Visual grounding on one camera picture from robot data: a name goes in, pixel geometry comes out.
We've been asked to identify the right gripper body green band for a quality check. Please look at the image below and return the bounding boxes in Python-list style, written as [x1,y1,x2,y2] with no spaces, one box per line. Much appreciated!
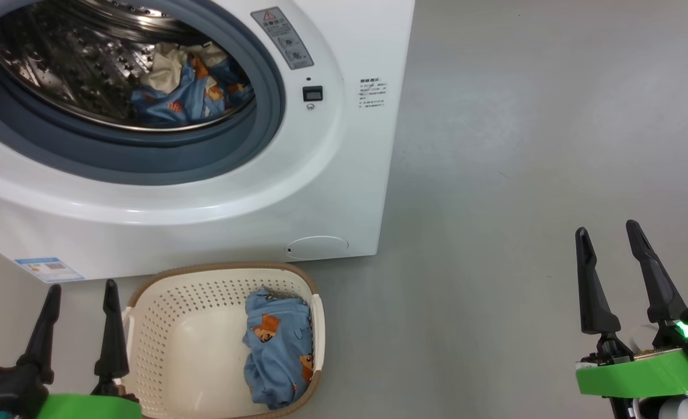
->
[575,304,688,419]

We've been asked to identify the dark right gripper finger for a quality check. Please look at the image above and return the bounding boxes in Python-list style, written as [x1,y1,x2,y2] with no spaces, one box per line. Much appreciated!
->
[574,227,622,335]
[626,219,687,324]

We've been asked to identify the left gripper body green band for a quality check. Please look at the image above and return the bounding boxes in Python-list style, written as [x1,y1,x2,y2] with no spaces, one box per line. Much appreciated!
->
[0,364,142,419]

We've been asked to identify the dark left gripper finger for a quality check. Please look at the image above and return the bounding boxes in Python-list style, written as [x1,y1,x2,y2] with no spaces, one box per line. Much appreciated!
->
[94,279,130,382]
[17,284,62,385]

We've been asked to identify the blue cartoon print garment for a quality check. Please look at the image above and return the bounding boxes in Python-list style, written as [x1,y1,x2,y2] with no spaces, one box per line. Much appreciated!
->
[242,286,315,410]

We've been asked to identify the blue cartoon-print garment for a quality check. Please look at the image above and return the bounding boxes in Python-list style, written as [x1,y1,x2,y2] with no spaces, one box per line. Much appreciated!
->
[130,41,256,129]

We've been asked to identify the white front-load washing machine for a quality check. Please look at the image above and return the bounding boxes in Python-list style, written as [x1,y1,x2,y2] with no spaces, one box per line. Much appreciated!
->
[0,0,416,284]

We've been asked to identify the perforated steel washer drum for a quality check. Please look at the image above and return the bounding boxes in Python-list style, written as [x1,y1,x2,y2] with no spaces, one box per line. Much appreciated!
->
[0,0,257,132]

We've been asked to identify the cream perforated laundry basket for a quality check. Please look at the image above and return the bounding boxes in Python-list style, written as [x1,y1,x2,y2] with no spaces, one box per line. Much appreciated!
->
[122,262,325,419]

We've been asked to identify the blue energy label sticker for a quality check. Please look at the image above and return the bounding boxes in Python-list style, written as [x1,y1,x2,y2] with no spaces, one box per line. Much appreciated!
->
[14,257,86,284]

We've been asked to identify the round white drain filter cover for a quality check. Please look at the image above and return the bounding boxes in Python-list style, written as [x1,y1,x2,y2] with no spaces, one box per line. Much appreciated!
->
[286,236,349,261]

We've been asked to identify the grey warning sticker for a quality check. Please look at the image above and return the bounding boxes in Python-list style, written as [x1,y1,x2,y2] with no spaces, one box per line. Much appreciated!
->
[250,7,314,70]

